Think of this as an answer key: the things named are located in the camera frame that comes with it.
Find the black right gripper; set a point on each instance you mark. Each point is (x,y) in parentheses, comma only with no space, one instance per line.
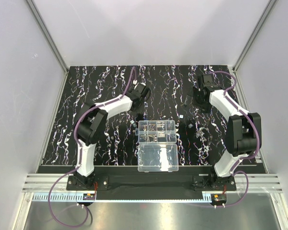
(197,96)

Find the grey cable duct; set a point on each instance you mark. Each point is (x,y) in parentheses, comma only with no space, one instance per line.
(101,197)

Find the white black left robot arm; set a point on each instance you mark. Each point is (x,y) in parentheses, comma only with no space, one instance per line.
(90,124)

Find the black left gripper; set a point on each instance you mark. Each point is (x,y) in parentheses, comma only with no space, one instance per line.
(145,93)

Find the aluminium frame profile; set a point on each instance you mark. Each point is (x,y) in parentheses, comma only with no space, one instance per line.
(43,28)

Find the clear plastic organizer box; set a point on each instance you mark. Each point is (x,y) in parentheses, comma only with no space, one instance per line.
(157,146)

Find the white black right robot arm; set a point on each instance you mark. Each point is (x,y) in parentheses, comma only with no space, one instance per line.
(243,138)

